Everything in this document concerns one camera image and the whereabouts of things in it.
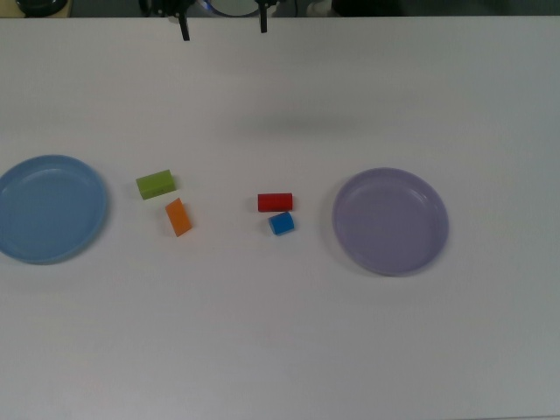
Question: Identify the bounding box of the blue block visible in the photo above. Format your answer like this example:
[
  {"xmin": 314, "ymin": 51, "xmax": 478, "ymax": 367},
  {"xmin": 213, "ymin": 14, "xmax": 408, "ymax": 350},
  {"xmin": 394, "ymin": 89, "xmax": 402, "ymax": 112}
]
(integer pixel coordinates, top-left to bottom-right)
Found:
[{"xmin": 268, "ymin": 211, "xmax": 296, "ymax": 237}]

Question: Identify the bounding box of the red block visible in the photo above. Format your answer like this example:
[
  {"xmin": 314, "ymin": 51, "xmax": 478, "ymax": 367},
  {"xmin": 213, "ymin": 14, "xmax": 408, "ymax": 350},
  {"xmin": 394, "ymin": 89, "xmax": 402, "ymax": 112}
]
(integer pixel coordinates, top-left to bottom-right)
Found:
[{"xmin": 256, "ymin": 192, "xmax": 294, "ymax": 214}]

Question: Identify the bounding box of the green block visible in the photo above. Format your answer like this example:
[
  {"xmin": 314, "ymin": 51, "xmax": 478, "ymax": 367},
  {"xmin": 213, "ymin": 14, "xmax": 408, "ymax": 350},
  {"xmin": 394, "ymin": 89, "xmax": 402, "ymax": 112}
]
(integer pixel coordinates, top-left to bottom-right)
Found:
[{"xmin": 135, "ymin": 169, "xmax": 177, "ymax": 201}]

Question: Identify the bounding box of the blue plate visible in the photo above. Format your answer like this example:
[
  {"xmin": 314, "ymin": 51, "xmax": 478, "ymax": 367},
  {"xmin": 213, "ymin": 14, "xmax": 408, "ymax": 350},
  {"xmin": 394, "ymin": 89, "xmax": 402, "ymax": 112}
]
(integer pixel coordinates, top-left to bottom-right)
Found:
[{"xmin": 0, "ymin": 154, "xmax": 109, "ymax": 266}]

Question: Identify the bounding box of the black round object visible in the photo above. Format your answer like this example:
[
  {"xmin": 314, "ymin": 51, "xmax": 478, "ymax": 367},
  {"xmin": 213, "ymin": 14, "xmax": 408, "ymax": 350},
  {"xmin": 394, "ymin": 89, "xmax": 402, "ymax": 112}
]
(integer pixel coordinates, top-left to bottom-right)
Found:
[{"xmin": 16, "ymin": 0, "xmax": 62, "ymax": 12}]

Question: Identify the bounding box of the purple plate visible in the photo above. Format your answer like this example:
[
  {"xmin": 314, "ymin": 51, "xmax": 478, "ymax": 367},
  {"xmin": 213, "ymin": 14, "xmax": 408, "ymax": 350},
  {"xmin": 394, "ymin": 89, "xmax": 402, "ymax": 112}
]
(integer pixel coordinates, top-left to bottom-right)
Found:
[{"xmin": 331, "ymin": 167, "xmax": 451, "ymax": 277}]

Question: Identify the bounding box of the orange block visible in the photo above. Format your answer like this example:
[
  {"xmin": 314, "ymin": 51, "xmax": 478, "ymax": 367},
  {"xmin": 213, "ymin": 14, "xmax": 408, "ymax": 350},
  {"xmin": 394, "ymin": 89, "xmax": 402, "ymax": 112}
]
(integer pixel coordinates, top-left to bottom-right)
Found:
[{"xmin": 164, "ymin": 197, "xmax": 193, "ymax": 238}]

